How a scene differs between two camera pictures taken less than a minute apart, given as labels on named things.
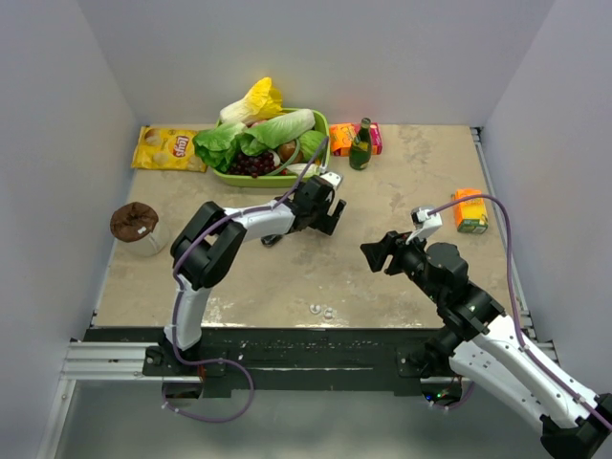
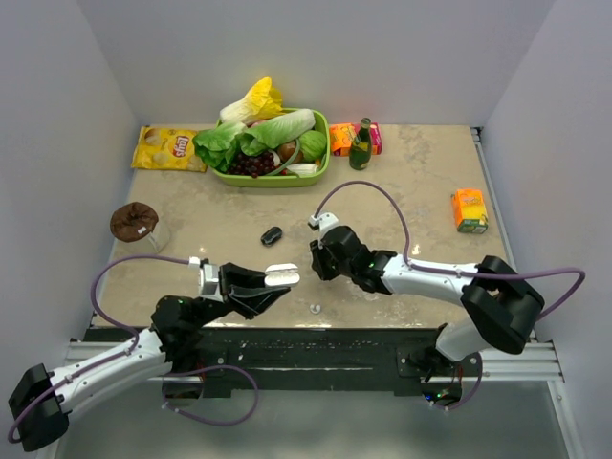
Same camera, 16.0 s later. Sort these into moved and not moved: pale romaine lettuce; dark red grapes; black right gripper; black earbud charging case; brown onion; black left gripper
Moved: black left gripper; black right gripper
Not moved: brown onion; pale romaine lettuce; black earbud charging case; dark red grapes
